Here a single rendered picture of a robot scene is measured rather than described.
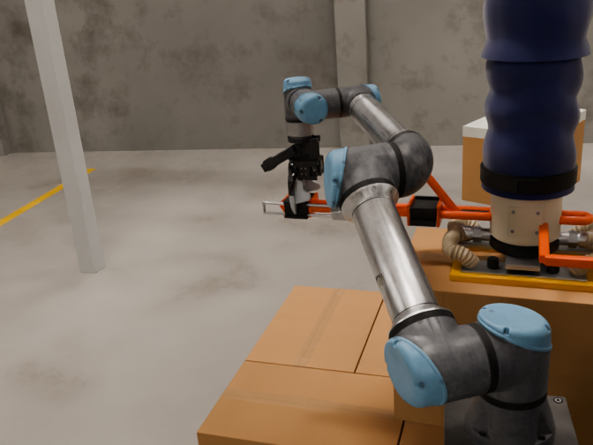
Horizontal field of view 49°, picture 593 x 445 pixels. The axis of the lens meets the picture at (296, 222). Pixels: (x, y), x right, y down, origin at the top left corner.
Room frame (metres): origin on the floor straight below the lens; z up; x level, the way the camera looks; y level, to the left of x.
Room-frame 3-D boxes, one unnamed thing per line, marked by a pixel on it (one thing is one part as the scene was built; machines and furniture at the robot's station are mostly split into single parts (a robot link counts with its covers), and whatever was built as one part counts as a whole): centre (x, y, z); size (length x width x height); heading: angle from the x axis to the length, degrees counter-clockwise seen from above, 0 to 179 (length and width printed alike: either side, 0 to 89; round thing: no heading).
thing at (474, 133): (3.36, -1.23, 0.82); 0.60 x 0.40 x 0.40; 137
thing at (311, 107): (1.64, -0.07, 1.50); 0.11 x 0.11 x 0.08; 13
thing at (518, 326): (0.94, -0.34, 1.20); 0.13 x 0.12 x 0.14; 103
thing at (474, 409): (0.94, -0.34, 1.09); 0.15 x 0.15 x 0.10
